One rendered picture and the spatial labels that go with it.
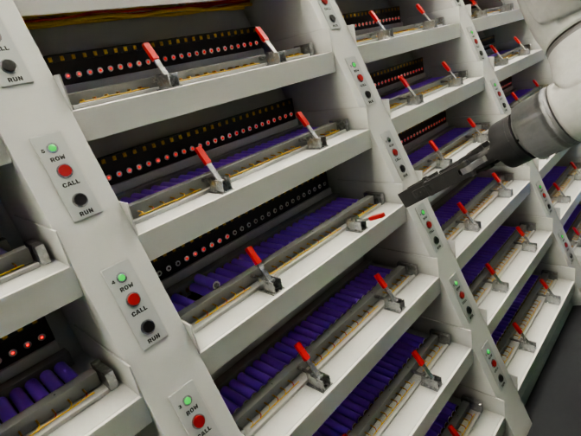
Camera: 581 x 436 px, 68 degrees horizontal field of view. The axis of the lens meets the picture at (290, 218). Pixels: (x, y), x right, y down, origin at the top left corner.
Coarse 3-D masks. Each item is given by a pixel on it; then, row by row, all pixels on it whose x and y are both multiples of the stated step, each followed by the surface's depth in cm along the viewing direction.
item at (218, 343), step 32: (320, 192) 109; (352, 192) 111; (384, 192) 104; (384, 224) 96; (320, 256) 85; (352, 256) 89; (288, 288) 76; (320, 288) 82; (224, 320) 70; (256, 320) 71; (224, 352) 67
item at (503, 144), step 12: (504, 120) 63; (492, 132) 64; (504, 132) 62; (492, 144) 64; (504, 144) 63; (516, 144) 61; (480, 156) 65; (492, 156) 64; (504, 156) 63; (516, 156) 62; (528, 156) 62
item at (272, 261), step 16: (352, 208) 99; (368, 208) 101; (320, 224) 94; (336, 224) 95; (304, 240) 89; (272, 256) 84; (288, 256) 85; (256, 272) 80; (272, 272) 81; (224, 288) 75; (240, 288) 78; (192, 304) 72; (208, 304) 73; (224, 304) 73; (192, 320) 71
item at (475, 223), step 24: (504, 168) 152; (528, 168) 147; (456, 192) 146; (480, 192) 141; (504, 192) 139; (528, 192) 148; (456, 216) 127; (480, 216) 129; (504, 216) 133; (456, 240) 118; (480, 240) 120
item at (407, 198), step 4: (416, 184) 77; (420, 184) 76; (412, 188) 78; (416, 188) 77; (400, 192) 80; (404, 192) 79; (408, 192) 79; (400, 196) 80; (404, 196) 80; (408, 196) 79; (412, 196) 78; (420, 196) 77; (424, 196) 77; (404, 200) 80; (408, 200) 79; (412, 200) 79; (416, 200) 78; (420, 200) 78; (404, 204) 80; (408, 204) 80; (412, 204) 79
